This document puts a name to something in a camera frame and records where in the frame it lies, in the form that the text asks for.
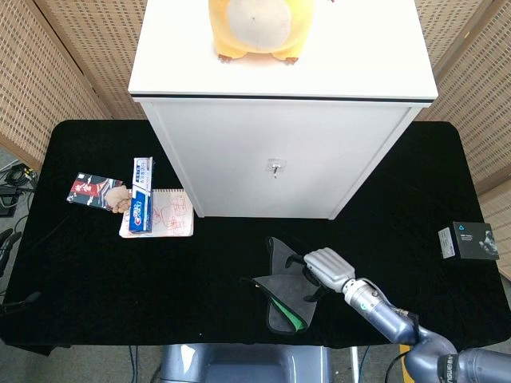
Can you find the small beige plush figure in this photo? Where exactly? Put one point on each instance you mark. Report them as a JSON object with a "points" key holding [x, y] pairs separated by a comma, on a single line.
{"points": [[119, 198]]}

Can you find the grey and green cloth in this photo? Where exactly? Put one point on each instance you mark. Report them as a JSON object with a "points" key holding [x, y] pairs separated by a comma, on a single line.
{"points": [[289, 291]]}

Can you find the black tablecloth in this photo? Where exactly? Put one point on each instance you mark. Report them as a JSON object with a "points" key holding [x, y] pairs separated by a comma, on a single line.
{"points": [[100, 287]]}

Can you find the spiral notepad with red drawings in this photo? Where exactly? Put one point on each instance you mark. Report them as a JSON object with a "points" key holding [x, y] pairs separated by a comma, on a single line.
{"points": [[173, 215]]}

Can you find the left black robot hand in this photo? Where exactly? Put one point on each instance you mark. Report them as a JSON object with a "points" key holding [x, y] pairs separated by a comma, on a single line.
{"points": [[7, 249]]}

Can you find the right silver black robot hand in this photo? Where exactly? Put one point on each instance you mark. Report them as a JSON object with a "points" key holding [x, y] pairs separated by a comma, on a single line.
{"points": [[329, 269]]}

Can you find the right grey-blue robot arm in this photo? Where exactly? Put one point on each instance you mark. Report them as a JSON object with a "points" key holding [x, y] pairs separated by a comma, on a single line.
{"points": [[383, 313]]}

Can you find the blue white toothpaste box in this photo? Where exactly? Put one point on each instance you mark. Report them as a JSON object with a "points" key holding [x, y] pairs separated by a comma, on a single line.
{"points": [[139, 199]]}

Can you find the yellow plush toy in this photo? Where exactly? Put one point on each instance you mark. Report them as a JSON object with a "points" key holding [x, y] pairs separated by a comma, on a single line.
{"points": [[255, 28]]}

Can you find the wicker folding screen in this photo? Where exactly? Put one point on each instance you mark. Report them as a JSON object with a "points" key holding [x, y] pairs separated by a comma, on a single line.
{"points": [[471, 80], [48, 72]]}

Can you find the black tracker product box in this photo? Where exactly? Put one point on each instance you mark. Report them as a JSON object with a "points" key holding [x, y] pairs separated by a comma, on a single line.
{"points": [[473, 241]]}

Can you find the white cabinet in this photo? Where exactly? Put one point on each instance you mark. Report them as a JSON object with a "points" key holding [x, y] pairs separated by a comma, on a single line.
{"points": [[279, 119]]}

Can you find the red black printed card box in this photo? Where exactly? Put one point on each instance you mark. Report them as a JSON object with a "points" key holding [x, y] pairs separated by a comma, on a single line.
{"points": [[89, 189]]}

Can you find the grey-blue robot torso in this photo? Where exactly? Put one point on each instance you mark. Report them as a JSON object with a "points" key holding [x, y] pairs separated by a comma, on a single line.
{"points": [[239, 365]]}

